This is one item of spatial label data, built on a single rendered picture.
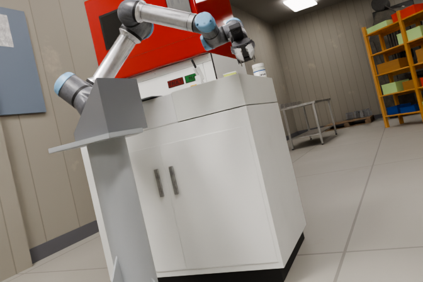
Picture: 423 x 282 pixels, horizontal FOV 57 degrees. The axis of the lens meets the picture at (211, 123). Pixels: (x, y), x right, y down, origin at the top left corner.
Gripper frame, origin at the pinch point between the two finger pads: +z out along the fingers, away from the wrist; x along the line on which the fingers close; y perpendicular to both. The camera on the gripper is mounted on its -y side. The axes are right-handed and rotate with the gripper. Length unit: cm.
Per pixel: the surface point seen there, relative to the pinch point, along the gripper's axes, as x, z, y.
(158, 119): 48, -27, 32
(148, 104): 51, -33, 26
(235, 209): 25, 11, 67
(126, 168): 60, 10, 25
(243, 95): 5.7, -14.7, 26.4
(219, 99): 16.1, -18.6, 26.7
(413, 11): -315, -484, 289
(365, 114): -289, -680, 660
